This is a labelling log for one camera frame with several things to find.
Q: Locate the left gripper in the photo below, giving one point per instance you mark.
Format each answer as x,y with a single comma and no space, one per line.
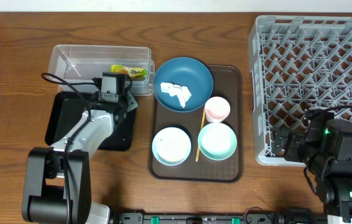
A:
132,104

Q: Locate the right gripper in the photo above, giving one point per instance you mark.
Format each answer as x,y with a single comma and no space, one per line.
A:
297,140

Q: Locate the yellow green snack wrapper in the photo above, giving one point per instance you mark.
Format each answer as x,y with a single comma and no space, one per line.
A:
133,72

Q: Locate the white tissue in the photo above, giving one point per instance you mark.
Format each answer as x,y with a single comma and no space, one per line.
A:
181,92

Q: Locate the mint green small bowl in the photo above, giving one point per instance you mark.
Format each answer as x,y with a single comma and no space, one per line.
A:
217,141

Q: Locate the white pink cup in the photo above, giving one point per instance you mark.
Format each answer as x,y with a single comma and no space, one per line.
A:
217,109

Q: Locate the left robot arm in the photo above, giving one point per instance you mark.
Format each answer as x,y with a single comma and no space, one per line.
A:
57,186

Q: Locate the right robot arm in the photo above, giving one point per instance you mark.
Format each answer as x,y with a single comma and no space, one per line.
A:
326,150

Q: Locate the grey dishwasher rack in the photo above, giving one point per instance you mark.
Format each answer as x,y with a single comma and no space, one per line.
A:
297,63

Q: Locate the light blue small bowl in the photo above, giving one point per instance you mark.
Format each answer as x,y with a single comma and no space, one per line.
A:
171,146

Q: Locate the dark blue bowl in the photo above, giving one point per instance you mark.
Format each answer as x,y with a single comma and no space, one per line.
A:
184,71

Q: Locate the black plastic tray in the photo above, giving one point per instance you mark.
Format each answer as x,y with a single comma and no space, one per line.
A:
66,112

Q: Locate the clear plastic bin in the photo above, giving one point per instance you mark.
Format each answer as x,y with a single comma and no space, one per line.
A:
82,63

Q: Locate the brown serving tray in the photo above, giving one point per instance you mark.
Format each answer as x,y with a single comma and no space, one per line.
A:
227,84

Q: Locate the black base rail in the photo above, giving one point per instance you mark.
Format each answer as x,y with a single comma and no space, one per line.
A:
250,218

